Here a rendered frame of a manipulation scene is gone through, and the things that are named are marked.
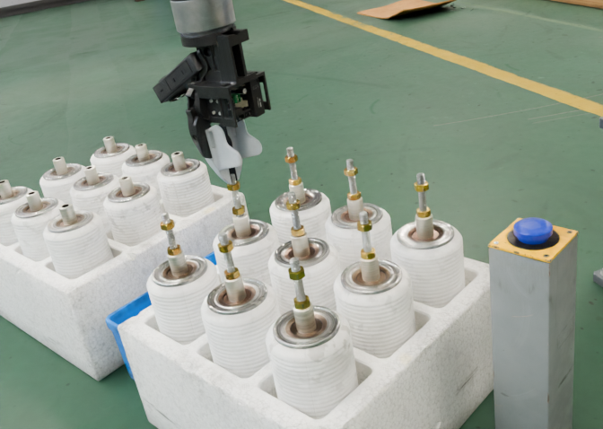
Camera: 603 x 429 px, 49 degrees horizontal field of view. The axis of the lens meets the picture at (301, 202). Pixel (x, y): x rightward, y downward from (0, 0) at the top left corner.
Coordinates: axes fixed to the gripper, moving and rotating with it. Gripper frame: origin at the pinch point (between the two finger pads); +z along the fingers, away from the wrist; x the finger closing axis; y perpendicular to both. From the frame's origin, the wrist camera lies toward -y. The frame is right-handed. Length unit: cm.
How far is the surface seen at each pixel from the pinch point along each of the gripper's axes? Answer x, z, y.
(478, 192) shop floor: 70, 35, 5
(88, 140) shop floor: 65, 35, -139
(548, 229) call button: 2.8, 1.9, 43.7
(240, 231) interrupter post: -1.0, 8.7, 1.1
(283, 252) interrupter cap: -2.5, 9.4, 10.1
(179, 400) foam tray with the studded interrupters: -19.9, 24.3, 3.0
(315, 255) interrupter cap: -1.3, 9.5, 14.6
